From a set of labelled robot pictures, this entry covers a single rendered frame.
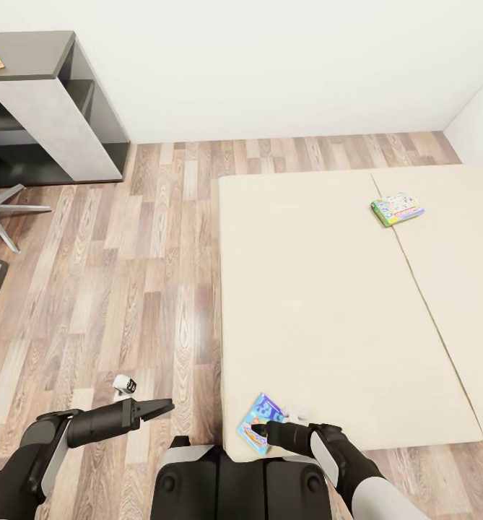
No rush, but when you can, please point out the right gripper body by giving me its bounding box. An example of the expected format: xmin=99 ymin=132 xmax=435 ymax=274
xmin=266 ymin=420 xmax=304 ymax=454

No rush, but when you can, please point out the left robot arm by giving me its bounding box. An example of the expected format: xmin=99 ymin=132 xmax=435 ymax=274
xmin=0 ymin=375 xmax=175 ymax=520

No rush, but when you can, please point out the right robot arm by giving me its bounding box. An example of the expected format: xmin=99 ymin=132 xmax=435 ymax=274
xmin=0 ymin=404 xmax=430 ymax=520

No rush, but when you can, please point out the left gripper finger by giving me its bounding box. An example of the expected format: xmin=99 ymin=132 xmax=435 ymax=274
xmin=131 ymin=399 xmax=173 ymax=425
xmin=141 ymin=404 xmax=175 ymax=422

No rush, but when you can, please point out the board game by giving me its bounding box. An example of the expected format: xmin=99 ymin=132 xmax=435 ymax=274
xmin=370 ymin=191 xmax=425 ymax=227
xmin=237 ymin=393 xmax=284 ymax=456

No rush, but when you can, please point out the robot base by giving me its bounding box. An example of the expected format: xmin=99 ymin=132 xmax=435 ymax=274
xmin=150 ymin=435 xmax=332 ymax=520

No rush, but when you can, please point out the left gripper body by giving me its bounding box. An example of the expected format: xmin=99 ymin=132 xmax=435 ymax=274
xmin=91 ymin=397 xmax=140 ymax=442

